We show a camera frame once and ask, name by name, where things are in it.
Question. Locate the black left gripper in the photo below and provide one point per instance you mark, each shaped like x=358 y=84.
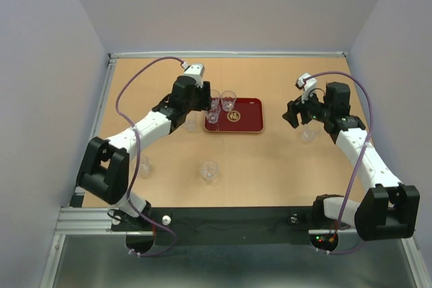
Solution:
x=204 y=96

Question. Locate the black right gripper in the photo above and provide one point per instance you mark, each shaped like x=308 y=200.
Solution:
x=293 y=108

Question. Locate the clear faceted glass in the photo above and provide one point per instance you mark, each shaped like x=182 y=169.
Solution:
x=144 y=166
x=191 y=122
x=228 y=100
x=209 y=171
x=212 y=115
x=215 y=98
x=310 y=131

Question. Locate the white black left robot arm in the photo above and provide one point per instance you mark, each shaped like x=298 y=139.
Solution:
x=104 y=170

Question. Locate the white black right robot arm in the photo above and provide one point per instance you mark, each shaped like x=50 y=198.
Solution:
x=389 y=207

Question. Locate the red lacquer tray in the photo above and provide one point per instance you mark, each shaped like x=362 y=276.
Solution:
x=245 y=118

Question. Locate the white round knob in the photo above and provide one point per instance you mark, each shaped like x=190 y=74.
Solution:
x=166 y=220

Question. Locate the black base cloth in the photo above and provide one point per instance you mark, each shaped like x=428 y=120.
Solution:
x=227 y=226

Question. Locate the metal front plate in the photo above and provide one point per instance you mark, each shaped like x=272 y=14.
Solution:
x=103 y=261

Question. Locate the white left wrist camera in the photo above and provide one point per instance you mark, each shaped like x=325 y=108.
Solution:
x=195 y=71

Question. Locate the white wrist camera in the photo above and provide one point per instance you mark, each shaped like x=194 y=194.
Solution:
x=307 y=84
x=195 y=71

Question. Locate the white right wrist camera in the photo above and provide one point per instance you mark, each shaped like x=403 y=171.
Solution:
x=307 y=84

